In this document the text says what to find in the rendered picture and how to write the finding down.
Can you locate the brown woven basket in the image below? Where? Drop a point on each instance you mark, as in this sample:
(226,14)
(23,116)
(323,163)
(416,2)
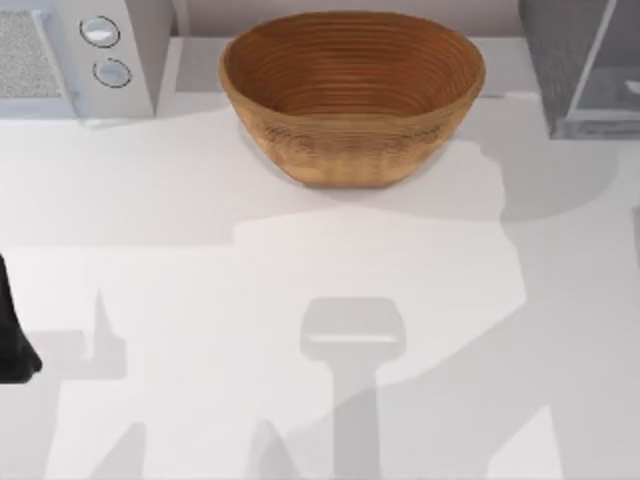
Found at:
(350,100)

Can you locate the round microwave knob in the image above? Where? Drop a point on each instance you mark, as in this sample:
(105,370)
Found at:
(112,73)
(99,31)

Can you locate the pale microwave oven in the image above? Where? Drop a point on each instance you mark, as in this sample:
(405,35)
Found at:
(60,60)

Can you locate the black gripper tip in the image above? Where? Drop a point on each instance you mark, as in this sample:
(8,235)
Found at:
(12,345)

